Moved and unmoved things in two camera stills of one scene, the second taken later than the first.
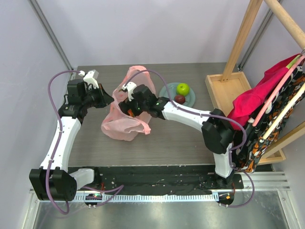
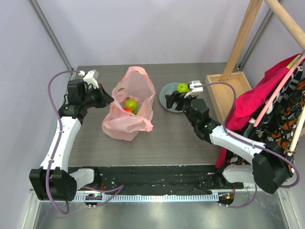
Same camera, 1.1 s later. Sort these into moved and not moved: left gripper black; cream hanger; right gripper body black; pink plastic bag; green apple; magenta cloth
Moved: right gripper body black; cream hanger
Not moved: pink plastic bag; magenta cloth; left gripper black; green apple
